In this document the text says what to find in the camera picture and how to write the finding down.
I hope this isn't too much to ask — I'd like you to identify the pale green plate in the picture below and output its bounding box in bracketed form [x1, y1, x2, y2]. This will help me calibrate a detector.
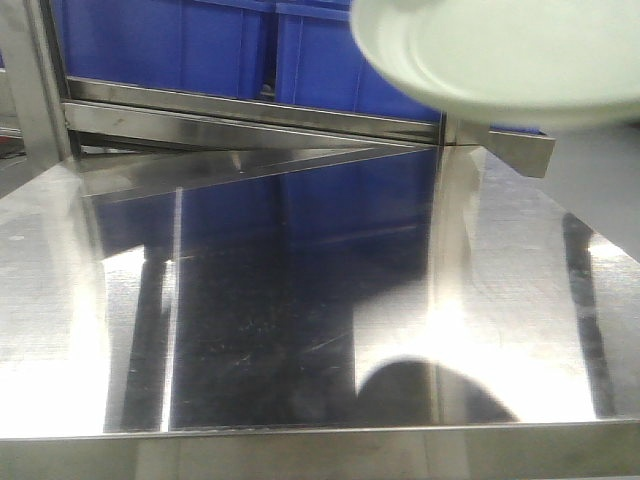
[350, 1, 639, 127]

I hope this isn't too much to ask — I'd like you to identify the blue bin upper right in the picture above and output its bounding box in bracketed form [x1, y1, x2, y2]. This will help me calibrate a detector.
[274, 0, 546, 137]

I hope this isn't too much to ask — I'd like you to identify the blue bin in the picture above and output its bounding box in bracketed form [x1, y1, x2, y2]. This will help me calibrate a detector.
[274, 0, 546, 137]
[52, 0, 275, 99]

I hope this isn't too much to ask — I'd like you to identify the blue bin upper left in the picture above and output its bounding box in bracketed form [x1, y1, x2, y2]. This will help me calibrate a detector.
[52, 0, 275, 99]

